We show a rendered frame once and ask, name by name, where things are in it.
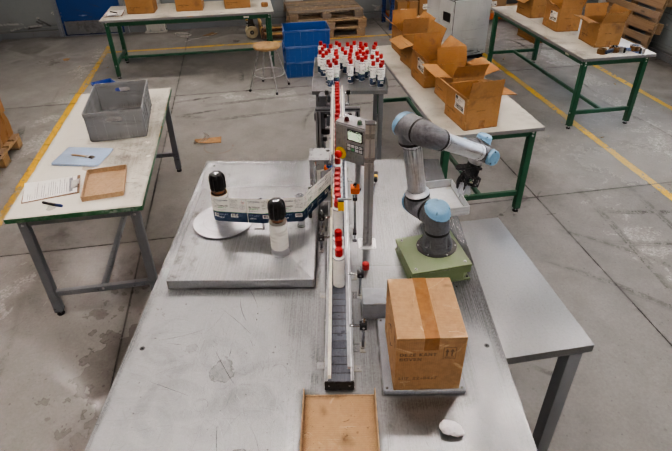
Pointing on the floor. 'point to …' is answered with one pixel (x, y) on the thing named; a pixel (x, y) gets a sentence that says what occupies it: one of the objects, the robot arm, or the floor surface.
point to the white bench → (144, 162)
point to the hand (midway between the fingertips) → (459, 194)
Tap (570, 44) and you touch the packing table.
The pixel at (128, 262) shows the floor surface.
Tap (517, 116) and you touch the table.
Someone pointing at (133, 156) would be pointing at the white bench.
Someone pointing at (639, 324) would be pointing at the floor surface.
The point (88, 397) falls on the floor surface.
